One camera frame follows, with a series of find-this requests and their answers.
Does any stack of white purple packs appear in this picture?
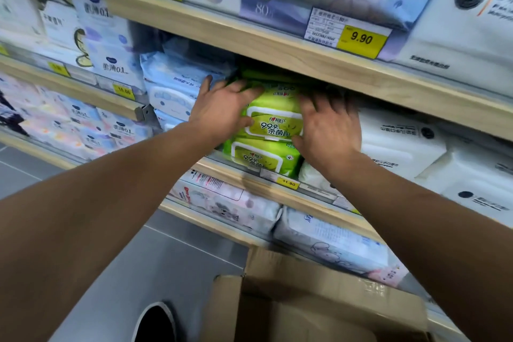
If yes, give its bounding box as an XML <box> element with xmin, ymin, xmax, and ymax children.
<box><xmin>0</xmin><ymin>0</ymin><xmax>147</xmax><ymax>92</ymax></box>

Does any stack of light blue wipes packs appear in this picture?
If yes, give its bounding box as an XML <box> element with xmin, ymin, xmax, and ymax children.
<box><xmin>140</xmin><ymin>37</ymin><xmax>237</xmax><ymax>132</ymax></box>

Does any person's right hand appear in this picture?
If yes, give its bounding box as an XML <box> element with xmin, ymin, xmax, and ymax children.
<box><xmin>291</xmin><ymin>93</ymin><xmax>363</xmax><ymax>179</ymax></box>

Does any white blue tissue pack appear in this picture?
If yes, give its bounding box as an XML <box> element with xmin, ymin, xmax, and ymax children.
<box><xmin>272</xmin><ymin>206</ymin><xmax>392</xmax><ymax>274</ymax></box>

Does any person's right forearm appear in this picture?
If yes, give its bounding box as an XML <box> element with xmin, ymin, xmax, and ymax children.
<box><xmin>327</xmin><ymin>151</ymin><xmax>513</xmax><ymax>342</ymax></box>

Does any person's left black shoe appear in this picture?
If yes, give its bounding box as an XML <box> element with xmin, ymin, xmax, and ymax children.
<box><xmin>131</xmin><ymin>301</ymin><xmax>177</xmax><ymax>342</ymax></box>

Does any person's left hand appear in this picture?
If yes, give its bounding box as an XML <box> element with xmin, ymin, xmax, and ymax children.
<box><xmin>188</xmin><ymin>75</ymin><xmax>265</xmax><ymax>147</ymax></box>

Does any person's left forearm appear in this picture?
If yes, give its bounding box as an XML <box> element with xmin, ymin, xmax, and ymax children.
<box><xmin>0</xmin><ymin>123</ymin><xmax>209</xmax><ymax>342</ymax></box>

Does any brown cardboard box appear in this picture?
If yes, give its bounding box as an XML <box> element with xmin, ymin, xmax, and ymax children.
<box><xmin>200</xmin><ymin>246</ymin><xmax>432</xmax><ymax>342</ymax></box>

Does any wooden edged grey shelf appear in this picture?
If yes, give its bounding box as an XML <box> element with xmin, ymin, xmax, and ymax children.
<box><xmin>0</xmin><ymin>0</ymin><xmax>513</xmax><ymax>342</ymax></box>

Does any large white tissue pack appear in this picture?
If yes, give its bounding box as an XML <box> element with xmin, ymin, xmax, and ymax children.
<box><xmin>394</xmin><ymin>0</ymin><xmax>513</xmax><ymax>98</ymax></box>

